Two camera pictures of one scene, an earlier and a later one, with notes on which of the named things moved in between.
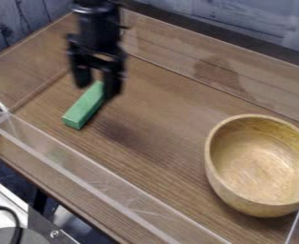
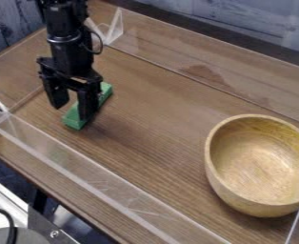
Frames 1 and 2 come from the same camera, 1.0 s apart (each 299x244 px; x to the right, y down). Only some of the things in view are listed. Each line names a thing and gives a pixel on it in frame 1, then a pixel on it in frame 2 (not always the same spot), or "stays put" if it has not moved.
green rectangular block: (85, 106) stays put
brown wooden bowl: (257, 164) stays put
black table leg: (40, 202) stays put
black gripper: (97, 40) → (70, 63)
